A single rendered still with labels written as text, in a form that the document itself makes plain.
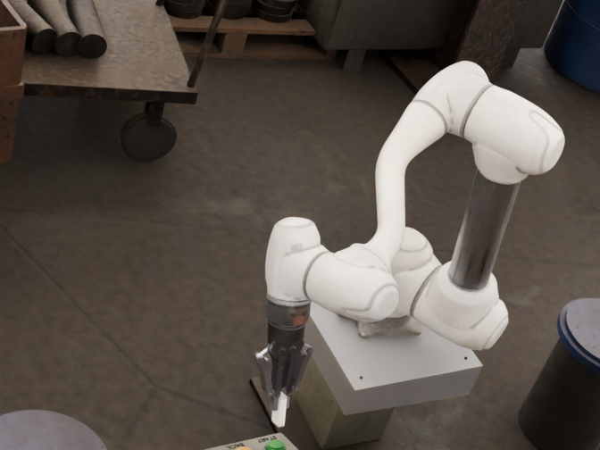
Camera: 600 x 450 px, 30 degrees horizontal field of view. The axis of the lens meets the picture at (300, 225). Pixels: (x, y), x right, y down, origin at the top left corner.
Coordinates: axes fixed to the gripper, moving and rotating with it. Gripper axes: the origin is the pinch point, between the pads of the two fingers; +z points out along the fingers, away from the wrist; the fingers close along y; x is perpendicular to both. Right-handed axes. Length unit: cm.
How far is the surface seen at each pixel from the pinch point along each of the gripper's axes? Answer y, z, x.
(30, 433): -42, 15, 34
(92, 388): -6, 40, 91
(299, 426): 46, 48, 63
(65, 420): -33, 15, 36
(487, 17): 205, -45, 194
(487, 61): 214, -24, 201
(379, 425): 65, 45, 51
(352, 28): 158, -35, 226
